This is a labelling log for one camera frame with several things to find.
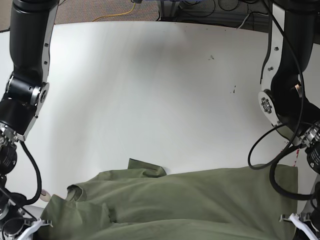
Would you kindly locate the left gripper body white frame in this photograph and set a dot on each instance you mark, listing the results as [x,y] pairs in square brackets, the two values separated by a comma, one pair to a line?
[304,229]

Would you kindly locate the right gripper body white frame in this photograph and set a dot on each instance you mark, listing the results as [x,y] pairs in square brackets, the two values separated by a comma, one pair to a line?
[20,228]

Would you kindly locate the olive green t-shirt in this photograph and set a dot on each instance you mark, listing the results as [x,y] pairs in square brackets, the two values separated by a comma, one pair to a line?
[142,202]

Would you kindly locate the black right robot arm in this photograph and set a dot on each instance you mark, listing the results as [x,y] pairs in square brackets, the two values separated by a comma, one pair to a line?
[30,33]

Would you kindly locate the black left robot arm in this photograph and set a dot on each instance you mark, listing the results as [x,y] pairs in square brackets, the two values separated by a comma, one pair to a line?
[282,98]

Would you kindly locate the red tape rectangle marking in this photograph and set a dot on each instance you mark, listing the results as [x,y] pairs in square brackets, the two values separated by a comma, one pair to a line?
[291,157]

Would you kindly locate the left table cable grommet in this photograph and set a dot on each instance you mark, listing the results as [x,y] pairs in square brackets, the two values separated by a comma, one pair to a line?
[45,196]

